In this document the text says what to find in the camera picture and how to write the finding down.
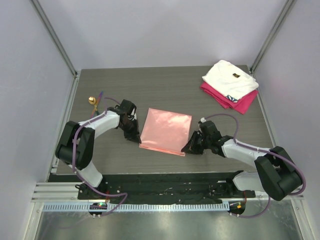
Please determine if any pink satin napkin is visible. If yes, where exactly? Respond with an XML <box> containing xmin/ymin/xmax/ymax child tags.
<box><xmin>139</xmin><ymin>108</ymin><xmax>192</xmax><ymax>157</ymax></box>

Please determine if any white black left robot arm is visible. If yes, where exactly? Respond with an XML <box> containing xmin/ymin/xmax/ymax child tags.
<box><xmin>55</xmin><ymin>99</ymin><xmax>141</xmax><ymax>200</ymax></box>

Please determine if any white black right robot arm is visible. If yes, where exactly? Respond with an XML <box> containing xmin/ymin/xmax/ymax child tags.
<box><xmin>181</xmin><ymin>120</ymin><xmax>303</xmax><ymax>201</ymax></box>

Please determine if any iridescent purple utensil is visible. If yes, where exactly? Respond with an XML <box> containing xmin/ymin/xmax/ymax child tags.
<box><xmin>90</xmin><ymin>91</ymin><xmax>104</xmax><ymax>118</ymax></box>

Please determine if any gold spoon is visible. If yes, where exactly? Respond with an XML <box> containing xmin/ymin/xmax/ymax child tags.
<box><xmin>88</xmin><ymin>96</ymin><xmax>97</xmax><ymax>113</ymax></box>

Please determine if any magenta folded cloth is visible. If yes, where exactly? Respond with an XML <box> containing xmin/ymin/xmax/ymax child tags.
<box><xmin>200</xmin><ymin>82</ymin><xmax>259</xmax><ymax>115</ymax></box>

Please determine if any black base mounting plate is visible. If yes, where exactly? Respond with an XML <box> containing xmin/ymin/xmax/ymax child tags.
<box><xmin>77</xmin><ymin>172</ymin><xmax>256</xmax><ymax>204</ymax></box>

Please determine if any white folded cloth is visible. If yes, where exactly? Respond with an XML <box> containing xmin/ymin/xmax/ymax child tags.
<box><xmin>202</xmin><ymin>60</ymin><xmax>259</xmax><ymax>103</ymax></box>

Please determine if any white wrist camera connector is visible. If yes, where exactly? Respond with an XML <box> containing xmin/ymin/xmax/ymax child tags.
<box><xmin>199</xmin><ymin>117</ymin><xmax>207</xmax><ymax>123</ymax></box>

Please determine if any aluminium front rail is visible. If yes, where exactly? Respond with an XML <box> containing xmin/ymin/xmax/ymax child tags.
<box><xmin>31</xmin><ymin>179</ymin><xmax>305</xmax><ymax>202</ymax></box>

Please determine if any grey left corner post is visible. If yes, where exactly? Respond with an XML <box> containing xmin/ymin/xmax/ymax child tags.
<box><xmin>29</xmin><ymin>0</ymin><xmax>78</xmax><ymax>78</ymax></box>

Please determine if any white slotted cable duct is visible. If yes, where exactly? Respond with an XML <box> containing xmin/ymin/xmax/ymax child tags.
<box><xmin>42</xmin><ymin>201</ymin><xmax>230</xmax><ymax>213</ymax></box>

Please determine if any grey aluminium corner post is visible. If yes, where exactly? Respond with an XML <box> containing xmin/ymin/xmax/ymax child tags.
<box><xmin>249</xmin><ymin>0</ymin><xmax>297</xmax><ymax>74</ymax></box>

